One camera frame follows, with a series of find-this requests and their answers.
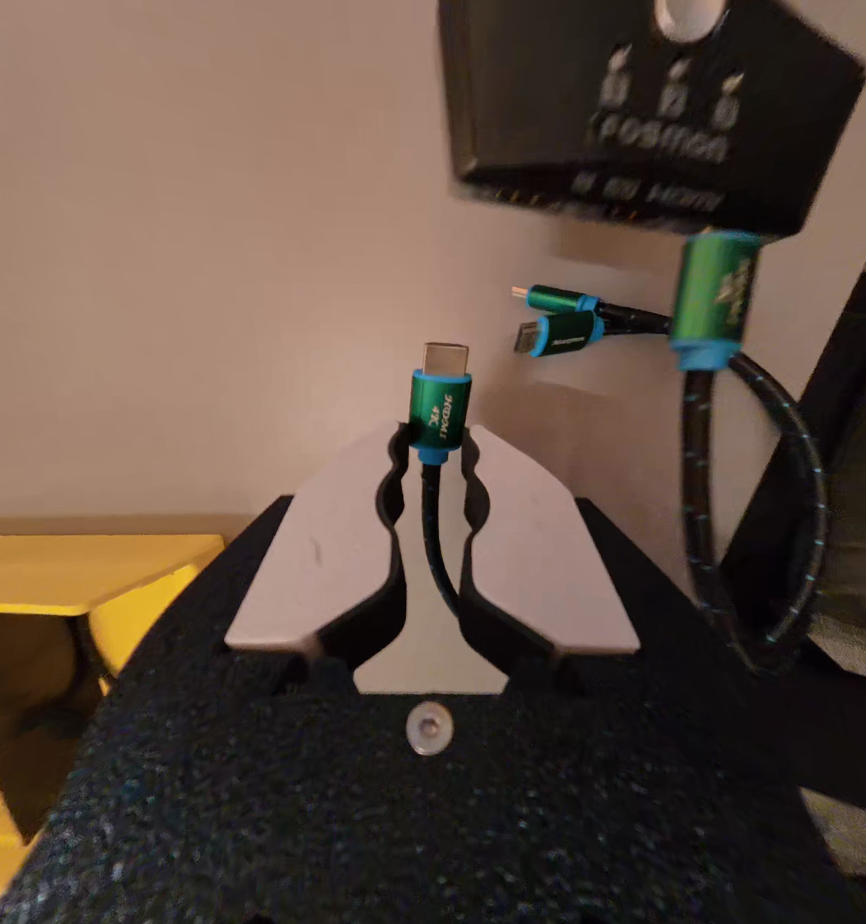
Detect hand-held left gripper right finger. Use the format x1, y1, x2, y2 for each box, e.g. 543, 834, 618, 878
462, 424, 642, 661

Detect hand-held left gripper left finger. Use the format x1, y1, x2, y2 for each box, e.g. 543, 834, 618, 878
225, 426, 408, 661

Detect black braided cable green plugs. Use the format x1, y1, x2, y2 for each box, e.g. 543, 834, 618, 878
407, 312, 607, 629
511, 231, 831, 676

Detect yellow plastic bin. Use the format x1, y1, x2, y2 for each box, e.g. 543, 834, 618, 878
0, 534, 226, 903

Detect black video switch box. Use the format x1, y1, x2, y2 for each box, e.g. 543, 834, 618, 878
436, 0, 866, 239

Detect grey desk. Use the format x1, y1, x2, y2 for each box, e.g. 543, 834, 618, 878
0, 0, 866, 694

